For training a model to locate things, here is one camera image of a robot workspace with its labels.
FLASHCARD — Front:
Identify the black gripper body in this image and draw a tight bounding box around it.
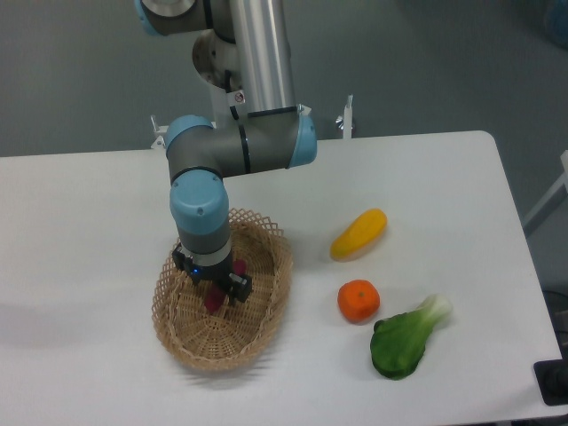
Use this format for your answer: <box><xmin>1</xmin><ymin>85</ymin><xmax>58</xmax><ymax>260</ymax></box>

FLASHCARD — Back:
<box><xmin>185</xmin><ymin>255</ymin><xmax>233</xmax><ymax>287</ymax></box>

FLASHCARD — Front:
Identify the purple sweet potato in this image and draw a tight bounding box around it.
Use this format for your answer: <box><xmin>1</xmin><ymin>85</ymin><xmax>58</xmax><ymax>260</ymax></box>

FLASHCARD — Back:
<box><xmin>204</xmin><ymin>259</ymin><xmax>247</xmax><ymax>313</ymax></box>

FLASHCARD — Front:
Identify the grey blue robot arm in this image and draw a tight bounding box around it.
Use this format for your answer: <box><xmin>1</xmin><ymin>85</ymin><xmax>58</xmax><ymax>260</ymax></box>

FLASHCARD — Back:
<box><xmin>135</xmin><ymin>1</ymin><xmax>317</xmax><ymax>303</ymax></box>

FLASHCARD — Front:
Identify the woven wicker oval basket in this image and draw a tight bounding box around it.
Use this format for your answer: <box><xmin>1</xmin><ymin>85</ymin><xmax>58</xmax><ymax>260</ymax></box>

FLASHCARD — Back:
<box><xmin>152</xmin><ymin>209</ymin><xmax>293</xmax><ymax>372</ymax></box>

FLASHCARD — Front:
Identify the orange tangerine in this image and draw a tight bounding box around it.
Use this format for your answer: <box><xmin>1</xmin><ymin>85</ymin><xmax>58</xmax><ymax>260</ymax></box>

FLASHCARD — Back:
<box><xmin>337</xmin><ymin>280</ymin><xmax>381</xmax><ymax>323</ymax></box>

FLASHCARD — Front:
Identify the yellow mango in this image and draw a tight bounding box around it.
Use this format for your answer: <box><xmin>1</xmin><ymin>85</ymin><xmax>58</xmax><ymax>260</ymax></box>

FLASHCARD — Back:
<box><xmin>329</xmin><ymin>209</ymin><xmax>388</xmax><ymax>261</ymax></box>

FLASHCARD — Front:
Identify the green bok choy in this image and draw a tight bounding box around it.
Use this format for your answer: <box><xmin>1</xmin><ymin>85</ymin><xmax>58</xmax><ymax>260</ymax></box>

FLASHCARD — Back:
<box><xmin>369</xmin><ymin>295</ymin><xmax>453</xmax><ymax>380</ymax></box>

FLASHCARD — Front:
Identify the black device at table edge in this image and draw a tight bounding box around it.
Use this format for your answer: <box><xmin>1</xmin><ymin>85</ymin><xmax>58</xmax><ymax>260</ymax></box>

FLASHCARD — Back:
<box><xmin>533</xmin><ymin>359</ymin><xmax>567</xmax><ymax>406</ymax></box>

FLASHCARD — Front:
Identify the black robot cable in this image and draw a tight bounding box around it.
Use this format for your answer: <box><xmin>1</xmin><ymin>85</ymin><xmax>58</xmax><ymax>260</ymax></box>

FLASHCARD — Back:
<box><xmin>224</xmin><ymin>69</ymin><xmax>243</xmax><ymax>123</ymax></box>

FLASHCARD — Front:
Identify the white metal mounting frame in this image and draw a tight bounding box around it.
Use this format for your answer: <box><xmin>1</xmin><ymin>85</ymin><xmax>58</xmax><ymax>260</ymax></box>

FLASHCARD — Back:
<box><xmin>150</xmin><ymin>93</ymin><xmax>356</xmax><ymax>150</ymax></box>

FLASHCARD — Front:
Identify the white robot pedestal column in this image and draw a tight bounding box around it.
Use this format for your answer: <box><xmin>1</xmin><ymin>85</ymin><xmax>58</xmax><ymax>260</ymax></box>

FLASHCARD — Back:
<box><xmin>192</xmin><ymin>29</ymin><xmax>247</xmax><ymax>129</ymax></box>

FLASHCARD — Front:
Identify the white frame at right edge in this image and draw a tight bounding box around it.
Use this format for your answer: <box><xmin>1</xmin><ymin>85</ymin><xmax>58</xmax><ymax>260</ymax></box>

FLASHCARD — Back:
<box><xmin>521</xmin><ymin>151</ymin><xmax>568</xmax><ymax>237</ymax></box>

